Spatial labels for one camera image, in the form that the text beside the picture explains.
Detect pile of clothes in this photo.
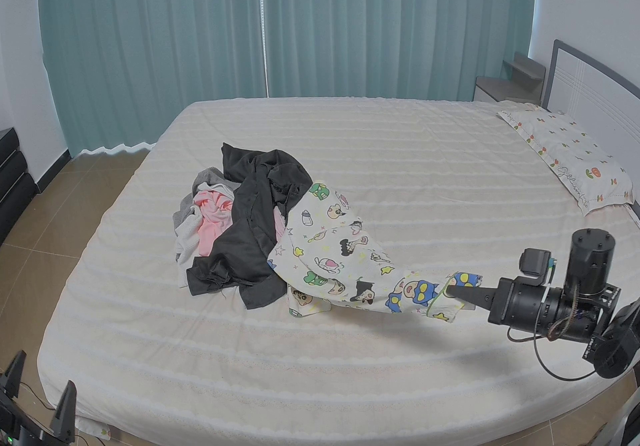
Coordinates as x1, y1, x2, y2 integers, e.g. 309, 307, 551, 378
172, 142, 314, 311

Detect white printed pillow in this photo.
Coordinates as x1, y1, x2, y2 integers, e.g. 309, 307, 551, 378
496, 104, 634, 218

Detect bed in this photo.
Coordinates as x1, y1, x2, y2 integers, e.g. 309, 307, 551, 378
37, 39, 640, 441

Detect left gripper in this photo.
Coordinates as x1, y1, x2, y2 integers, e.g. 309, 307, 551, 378
0, 350, 77, 446

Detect white printed pyjama top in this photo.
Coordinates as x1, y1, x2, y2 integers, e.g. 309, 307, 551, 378
267, 179, 484, 323

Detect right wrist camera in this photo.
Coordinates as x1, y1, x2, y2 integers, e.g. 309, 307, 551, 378
520, 248, 556, 287

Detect blue-green curtain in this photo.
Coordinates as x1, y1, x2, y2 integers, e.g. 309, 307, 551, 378
39, 0, 267, 157
262, 0, 534, 102

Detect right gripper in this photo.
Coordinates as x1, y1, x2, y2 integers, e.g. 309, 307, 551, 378
487, 278, 569, 340

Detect black chest of drawers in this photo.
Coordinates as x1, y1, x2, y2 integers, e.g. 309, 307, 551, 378
0, 128, 37, 245

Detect grey bedside table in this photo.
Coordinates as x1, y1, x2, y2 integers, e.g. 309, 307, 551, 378
474, 51, 546, 105

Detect black cable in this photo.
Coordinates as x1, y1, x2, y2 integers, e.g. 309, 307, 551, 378
507, 325, 601, 382

